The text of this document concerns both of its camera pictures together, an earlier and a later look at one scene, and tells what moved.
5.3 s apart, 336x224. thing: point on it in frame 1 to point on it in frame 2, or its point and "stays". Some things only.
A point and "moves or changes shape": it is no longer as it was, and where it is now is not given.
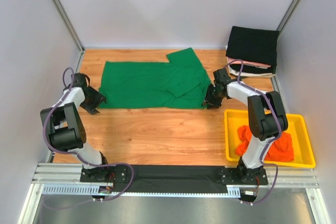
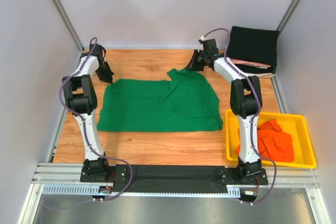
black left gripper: [98, 99] to [107, 78]
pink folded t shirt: [229, 59] stays
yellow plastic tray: [304, 153] stays
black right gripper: [212, 104] to [192, 64]
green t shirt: [182, 82] moves or changes shape
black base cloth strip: [174, 179] stays
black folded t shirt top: [253, 45] stays
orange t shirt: [281, 149] stays
